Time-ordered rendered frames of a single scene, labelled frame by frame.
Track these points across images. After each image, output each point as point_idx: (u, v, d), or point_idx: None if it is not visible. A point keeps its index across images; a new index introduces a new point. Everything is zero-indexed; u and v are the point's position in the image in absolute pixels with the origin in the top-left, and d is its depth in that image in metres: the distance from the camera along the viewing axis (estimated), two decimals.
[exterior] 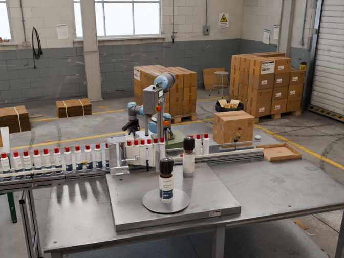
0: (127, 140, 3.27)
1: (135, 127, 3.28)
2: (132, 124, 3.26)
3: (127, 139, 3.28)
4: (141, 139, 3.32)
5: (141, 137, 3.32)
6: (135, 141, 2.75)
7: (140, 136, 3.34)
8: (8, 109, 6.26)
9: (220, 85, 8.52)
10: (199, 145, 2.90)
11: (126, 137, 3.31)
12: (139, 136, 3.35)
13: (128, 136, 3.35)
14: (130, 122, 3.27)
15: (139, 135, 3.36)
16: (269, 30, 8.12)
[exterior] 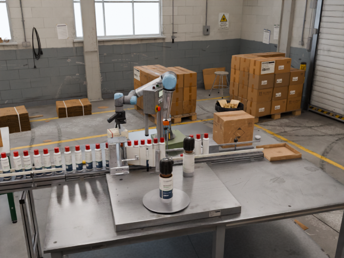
0: (112, 132, 3.10)
1: (121, 120, 3.11)
2: (117, 115, 3.10)
3: (112, 132, 3.12)
4: (127, 132, 3.15)
5: (127, 130, 3.15)
6: (135, 141, 2.75)
7: (126, 130, 3.17)
8: (8, 109, 6.26)
9: (220, 85, 8.52)
10: (199, 145, 2.90)
11: (112, 130, 3.15)
12: (126, 129, 3.17)
13: (114, 129, 3.19)
14: (116, 113, 3.10)
15: (126, 129, 3.19)
16: (269, 30, 8.12)
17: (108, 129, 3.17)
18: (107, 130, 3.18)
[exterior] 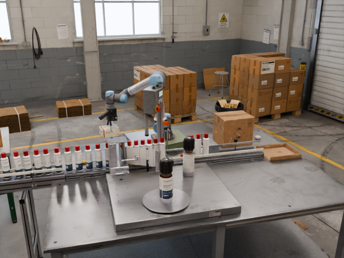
0: (104, 129, 3.18)
1: (112, 116, 3.19)
2: (109, 113, 3.17)
3: (103, 129, 3.19)
4: (119, 129, 3.22)
5: (118, 127, 3.23)
6: (135, 141, 2.75)
7: (117, 127, 3.24)
8: (8, 109, 6.26)
9: (220, 85, 8.52)
10: (199, 145, 2.90)
11: (104, 127, 3.23)
12: (117, 126, 3.25)
13: (106, 126, 3.26)
14: (107, 110, 3.18)
15: (117, 126, 3.26)
16: (269, 30, 8.12)
17: (100, 126, 3.25)
18: (99, 127, 3.26)
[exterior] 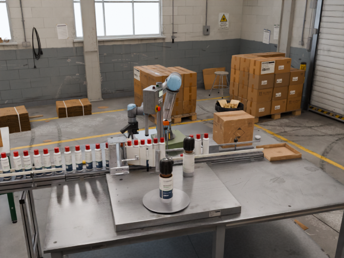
0: (125, 143, 3.14)
1: (134, 130, 3.15)
2: (131, 126, 3.13)
3: (125, 142, 3.15)
4: (140, 143, 3.18)
5: (140, 141, 3.19)
6: (135, 141, 2.75)
7: (138, 140, 3.20)
8: (8, 109, 6.26)
9: (220, 85, 8.52)
10: (199, 145, 2.90)
11: None
12: (138, 140, 3.21)
13: (127, 139, 3.23)
14: (129, 124, 3.14)
15: (138, 139, 3.22)
16: (269, 30, 8.12)
17: None
18: None
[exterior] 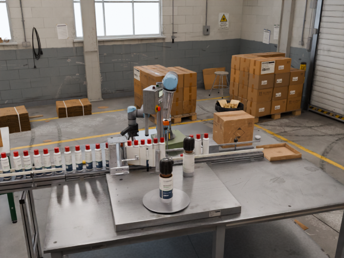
0: (125, 145, 3.15)
1: (134, 132, 3.16)
2: (131, 128, 3.14)
3: (125, 144, 3.16)
4: None
5: (140, 143, 3.19)
6: (135, 141, 2.75)
7: (139, 142, 3.21)
8: (8, 109, 6.26)
9: (220, 85, 8.52)
10: (199, 145, 2.90)
11: (125, 143, 3.19)
12: (138, 142, 3.22)
13: (127, 141, 3.23)
14: (129, 126, 3.15)
15: (138, 141, 3.23)
16: (269, 30, 8.12)
17: None
18: None
